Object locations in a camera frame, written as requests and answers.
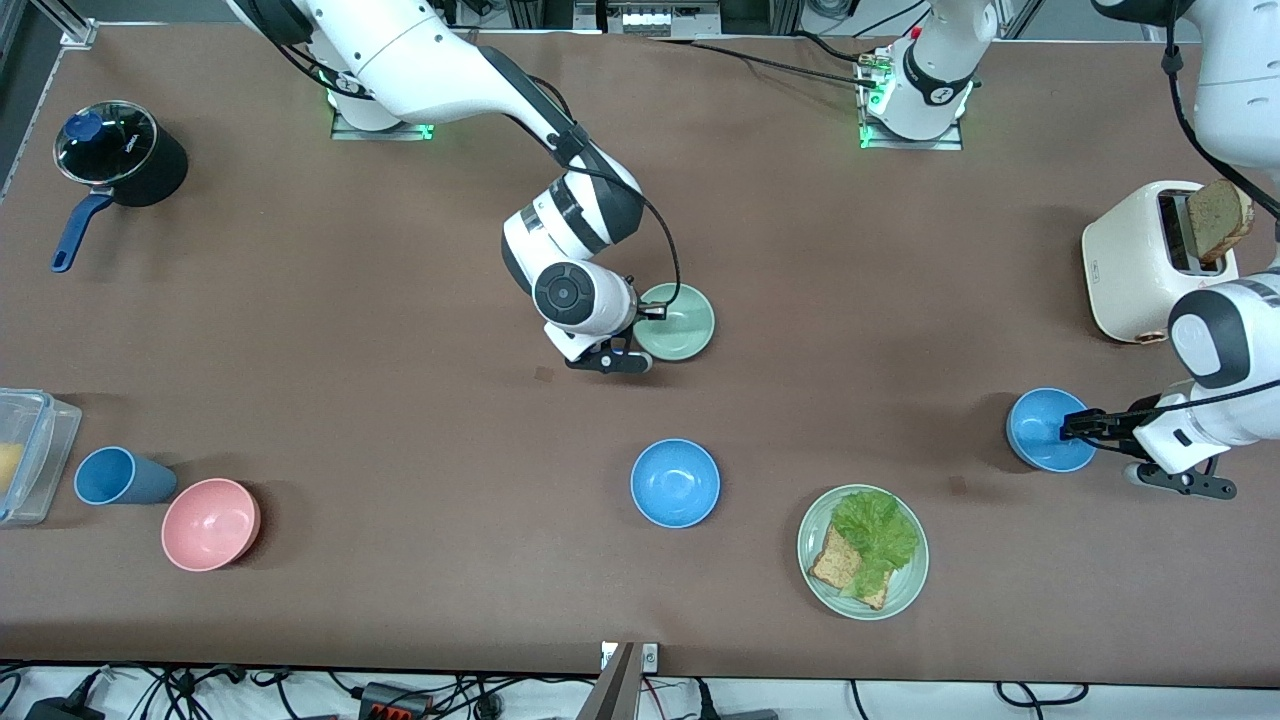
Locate clear plastic container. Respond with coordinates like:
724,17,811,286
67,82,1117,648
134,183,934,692
0,388,83,526

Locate black power strip orange switches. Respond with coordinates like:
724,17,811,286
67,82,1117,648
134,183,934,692
358,682,433,720

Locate blue cup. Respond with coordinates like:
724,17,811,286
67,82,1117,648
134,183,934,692
74,446,181,506

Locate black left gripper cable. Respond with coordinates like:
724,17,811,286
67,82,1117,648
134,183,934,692
1160,0,1280,421

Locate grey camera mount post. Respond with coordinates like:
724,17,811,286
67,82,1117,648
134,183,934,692
575,641,661,720

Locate black table cable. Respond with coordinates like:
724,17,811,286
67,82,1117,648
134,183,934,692
788,30,873,65
648,36,886,91

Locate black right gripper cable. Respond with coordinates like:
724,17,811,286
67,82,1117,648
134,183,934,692
478,45,684,319

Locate glass lid blue knob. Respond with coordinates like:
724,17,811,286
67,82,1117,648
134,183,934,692
62,100,159,187

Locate white toaster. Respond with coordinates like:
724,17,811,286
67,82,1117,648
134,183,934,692
1082,180,1241,346

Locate pale green plate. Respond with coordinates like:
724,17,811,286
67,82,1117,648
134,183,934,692
797,484,930,621

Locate black pot blue handle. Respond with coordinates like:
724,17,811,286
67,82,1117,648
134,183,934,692
52,100,189,273

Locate pink bowl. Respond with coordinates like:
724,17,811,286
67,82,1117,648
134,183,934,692
161,478,263,573

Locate electronics box white connectors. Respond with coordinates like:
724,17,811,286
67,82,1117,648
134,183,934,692
575,0,721,38

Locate black power adapter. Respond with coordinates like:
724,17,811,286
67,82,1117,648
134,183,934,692
22,697,106,720

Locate green bowl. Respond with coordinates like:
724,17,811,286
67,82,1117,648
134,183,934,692
632,283,717,363

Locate aluminium frame post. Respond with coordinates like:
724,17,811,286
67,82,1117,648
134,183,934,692
30,0,98,48

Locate brown table mat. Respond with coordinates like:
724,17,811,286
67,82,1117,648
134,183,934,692
0,22,1280,691

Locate blue bowl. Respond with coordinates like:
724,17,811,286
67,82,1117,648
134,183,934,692
1005,388,1099,473
630,439,721,529

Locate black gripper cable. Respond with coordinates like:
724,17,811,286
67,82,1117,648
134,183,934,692
478,45,684,319
1160,0,1280,421

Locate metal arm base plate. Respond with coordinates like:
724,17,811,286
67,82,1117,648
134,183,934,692
858,48,966,152
330,85,437,142

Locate green lettuce leaf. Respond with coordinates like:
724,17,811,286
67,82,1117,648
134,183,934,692
832,490,920,599

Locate brown bread slice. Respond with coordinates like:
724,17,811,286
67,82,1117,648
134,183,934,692
808,525,891,611
1187,178,1255,266

